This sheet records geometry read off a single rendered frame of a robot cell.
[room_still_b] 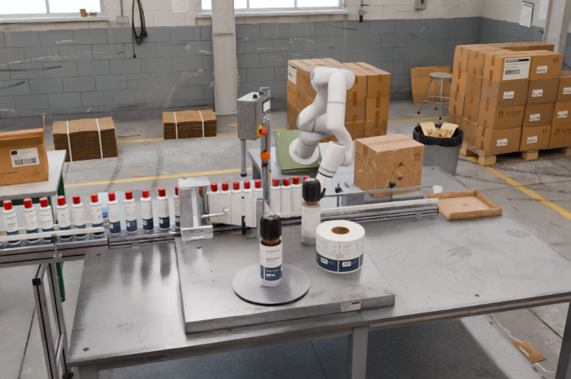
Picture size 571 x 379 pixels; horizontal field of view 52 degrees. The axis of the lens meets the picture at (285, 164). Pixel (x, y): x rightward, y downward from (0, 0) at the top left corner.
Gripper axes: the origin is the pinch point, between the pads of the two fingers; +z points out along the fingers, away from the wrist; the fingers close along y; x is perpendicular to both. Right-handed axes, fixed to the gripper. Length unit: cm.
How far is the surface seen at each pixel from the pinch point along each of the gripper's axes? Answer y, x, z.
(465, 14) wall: -551, 355, -161
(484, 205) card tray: 1, 93, -22
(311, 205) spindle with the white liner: 30.5, -14.4, -8.0
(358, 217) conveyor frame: 5.4, 23.0, 0.8
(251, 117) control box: 0, -45, -32
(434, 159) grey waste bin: -184, 170, -5
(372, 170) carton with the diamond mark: -21.1, 33.8, -18.6
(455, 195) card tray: -12, 82, -19
